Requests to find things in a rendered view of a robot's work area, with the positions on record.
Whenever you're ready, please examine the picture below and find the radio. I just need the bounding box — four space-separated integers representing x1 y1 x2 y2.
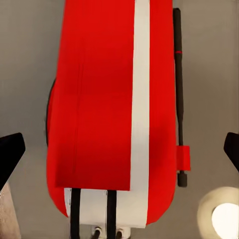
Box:
45 0 190 239

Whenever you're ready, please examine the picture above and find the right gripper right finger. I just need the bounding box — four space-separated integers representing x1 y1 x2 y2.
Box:
224 132 239 172

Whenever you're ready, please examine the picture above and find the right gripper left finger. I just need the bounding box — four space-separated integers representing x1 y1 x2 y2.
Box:
0 132 25 191

